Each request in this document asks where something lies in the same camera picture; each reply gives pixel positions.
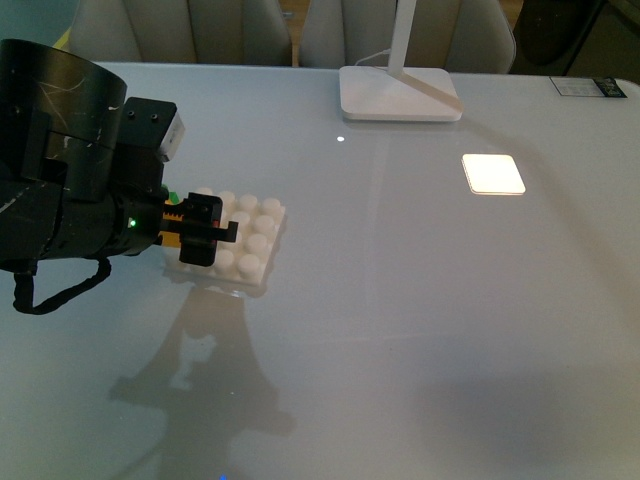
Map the black label sticker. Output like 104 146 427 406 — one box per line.
550 77 627 99

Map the white desk lamp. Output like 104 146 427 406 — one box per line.
339 1 464 122

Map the white lamp cable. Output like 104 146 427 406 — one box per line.
354 48 394 68

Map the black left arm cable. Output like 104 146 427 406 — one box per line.
12 257 113 316

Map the beige chair right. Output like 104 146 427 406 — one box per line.
299 0 516 74

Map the white studded base plate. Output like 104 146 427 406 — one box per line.
163 191 285 289

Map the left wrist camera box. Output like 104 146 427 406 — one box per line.
117 97 185 163

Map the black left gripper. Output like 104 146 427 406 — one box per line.
101 144 239 267

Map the yellow two-stud block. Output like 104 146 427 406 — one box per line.
159 200 184 249

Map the beige chair left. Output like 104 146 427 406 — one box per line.
68 1 292 66

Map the beige chair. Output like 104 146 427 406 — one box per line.
68 1 292 66
299 0 516 74

